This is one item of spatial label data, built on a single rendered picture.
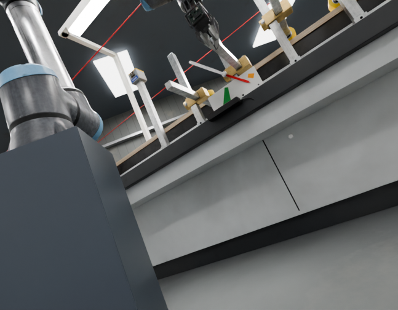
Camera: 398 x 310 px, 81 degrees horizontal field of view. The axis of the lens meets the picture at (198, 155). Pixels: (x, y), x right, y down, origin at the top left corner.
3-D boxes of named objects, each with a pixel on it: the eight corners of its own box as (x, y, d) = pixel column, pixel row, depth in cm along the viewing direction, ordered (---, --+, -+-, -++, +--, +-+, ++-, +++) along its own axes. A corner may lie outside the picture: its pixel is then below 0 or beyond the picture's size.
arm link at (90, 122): (45, 146, 74) (-23, -18, 90) (78, 155, 91) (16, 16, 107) (87, 122, 75) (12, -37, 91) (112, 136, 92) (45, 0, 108)
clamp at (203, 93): (205, 95, 116) (201, 86, 117) (184, 109, 122) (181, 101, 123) (211, 97, 122) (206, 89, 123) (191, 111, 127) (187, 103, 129)
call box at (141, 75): (139, 78, 137) (135, 67, 138) (131, 85, 140) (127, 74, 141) (147, 81, 143) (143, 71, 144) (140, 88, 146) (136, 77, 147)
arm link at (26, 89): (-9, 130, 58) (-23, 72, 61) (43, 146, 74) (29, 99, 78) (48, 104, 58) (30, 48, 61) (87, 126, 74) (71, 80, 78)
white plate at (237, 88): (263, 83, 102) (253, 65, 105) (215, 115, 114) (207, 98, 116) (264, 84, 103) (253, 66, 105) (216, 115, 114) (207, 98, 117)
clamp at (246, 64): (249, 63, 106) (244, 54, 107) (224, 81, 112) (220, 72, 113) (253, 67, 111) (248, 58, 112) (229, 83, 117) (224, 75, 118)
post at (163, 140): (167, 146, 129) (139, 79, 138) (161, 151, 131) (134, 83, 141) (172, 147, 133) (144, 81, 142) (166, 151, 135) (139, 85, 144)
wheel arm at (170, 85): (173, 87, 97) (169, 79, 98) (167, 91, 99) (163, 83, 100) (217, 105, 135) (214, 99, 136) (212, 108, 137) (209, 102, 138)
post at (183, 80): (206, 127, 117) (171, 51, 128) (201, 131, 119) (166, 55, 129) (210, 128, 121) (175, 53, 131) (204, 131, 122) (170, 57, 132)
